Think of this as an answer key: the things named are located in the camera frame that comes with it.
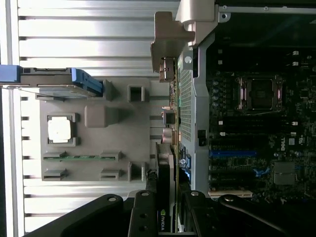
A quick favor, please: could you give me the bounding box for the beige expansion slot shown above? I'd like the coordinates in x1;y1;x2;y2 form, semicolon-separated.
208;190;253;198

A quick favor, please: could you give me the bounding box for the black expansion slot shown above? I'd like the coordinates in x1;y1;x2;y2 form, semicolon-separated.
209;172;255;184

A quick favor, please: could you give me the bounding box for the blue expansion slot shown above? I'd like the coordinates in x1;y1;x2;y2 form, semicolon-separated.
209;150;257;158

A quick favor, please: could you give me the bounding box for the grey parts rack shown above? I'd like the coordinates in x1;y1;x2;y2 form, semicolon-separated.
39;11;196;183

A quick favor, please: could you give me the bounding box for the green RAM stick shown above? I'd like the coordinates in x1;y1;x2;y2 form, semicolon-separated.
43;154;119;161

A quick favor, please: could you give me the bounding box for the grey chipset heatsink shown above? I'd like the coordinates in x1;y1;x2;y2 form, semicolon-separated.
273;161;296;186

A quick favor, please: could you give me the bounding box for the dark Dell motherboard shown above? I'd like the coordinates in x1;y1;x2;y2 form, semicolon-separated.
208;48;316;199

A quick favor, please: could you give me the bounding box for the black RAM slot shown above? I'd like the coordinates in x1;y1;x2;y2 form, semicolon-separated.
219;125;297;137
219;116;297;125

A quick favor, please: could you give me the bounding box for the grey open PC case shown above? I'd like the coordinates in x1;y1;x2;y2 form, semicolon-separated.
174;0;316;199

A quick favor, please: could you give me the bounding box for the silver CPU chip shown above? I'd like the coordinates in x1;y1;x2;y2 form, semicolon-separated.
47;117;73;144

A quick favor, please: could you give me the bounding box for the metal CPU socket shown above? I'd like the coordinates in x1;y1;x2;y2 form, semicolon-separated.
234;75;284;112

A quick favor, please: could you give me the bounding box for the hard disk with blue caddy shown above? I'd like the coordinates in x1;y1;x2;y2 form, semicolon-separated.
0;65;103;98

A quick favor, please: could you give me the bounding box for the black braided cable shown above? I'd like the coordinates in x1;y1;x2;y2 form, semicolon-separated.
145;168;159;194

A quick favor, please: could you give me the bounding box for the blue wire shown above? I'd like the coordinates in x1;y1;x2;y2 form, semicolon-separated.
252;167;270;177

